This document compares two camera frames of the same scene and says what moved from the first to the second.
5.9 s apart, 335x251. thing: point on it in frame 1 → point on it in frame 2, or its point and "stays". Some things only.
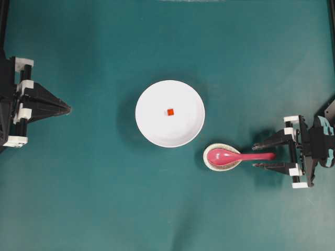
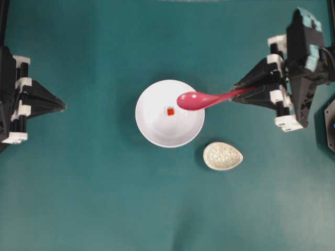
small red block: x=170 y=112 stays
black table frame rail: x=4 y=16 stays
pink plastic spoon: x=225 y=157 → x=194 y=101
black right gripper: x=286 y=136 → x=303 y=55
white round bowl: x=170 y=131 stays
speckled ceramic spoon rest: x=216 y=167 stays
